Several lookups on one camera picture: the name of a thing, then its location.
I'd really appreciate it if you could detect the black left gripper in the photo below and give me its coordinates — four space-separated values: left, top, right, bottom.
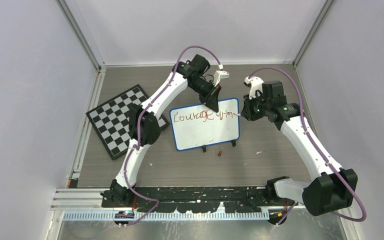
190 79 223 114

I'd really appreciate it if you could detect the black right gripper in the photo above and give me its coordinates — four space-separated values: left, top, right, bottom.
242 91 272 121

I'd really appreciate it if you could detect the blue framed whiteboard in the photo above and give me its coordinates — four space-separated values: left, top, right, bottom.
169 97 240 151

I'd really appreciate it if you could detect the black white chessboard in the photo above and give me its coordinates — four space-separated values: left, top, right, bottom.
85 84 171 161

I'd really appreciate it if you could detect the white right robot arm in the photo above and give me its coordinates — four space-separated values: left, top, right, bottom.
240 76 358 216

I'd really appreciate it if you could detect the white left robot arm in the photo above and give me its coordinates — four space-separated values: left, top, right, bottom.
101 54 230 207

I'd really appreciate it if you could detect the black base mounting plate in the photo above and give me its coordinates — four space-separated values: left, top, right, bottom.
101 186 299 214

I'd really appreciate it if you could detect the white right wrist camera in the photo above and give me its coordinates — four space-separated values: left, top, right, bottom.
244 76 264 100

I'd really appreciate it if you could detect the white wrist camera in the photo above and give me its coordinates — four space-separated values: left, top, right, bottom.
213 64 230 87
244 76 264 100

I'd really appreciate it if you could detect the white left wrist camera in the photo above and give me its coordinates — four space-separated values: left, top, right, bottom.
213 64 230 87

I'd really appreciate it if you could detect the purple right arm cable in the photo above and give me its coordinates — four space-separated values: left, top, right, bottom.
246 67 368 227

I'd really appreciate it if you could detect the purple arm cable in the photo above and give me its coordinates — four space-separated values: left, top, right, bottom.
121 45 225 227
246 67 368 227

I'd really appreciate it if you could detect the aluminium frame rail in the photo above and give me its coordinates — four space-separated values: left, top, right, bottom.
55 0 104 71

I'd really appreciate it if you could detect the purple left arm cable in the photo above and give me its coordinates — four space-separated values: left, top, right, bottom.
121 45 225 227

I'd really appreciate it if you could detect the white slotted cable duct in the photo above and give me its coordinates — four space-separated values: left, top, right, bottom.
62 209 270 222

